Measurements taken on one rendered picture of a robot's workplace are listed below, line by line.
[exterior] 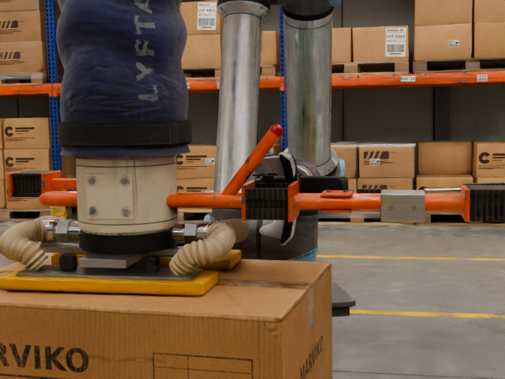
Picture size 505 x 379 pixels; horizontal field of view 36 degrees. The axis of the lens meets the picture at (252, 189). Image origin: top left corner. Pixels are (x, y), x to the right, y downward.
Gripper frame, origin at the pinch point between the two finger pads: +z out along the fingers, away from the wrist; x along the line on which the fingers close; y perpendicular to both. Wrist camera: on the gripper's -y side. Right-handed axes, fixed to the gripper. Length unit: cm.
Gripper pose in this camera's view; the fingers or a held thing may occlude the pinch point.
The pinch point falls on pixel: (285, 199)
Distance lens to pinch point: 127.8
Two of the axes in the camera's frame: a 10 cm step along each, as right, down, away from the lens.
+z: -1.9, 1.0, -9.8
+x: -0.2, -9.9, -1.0
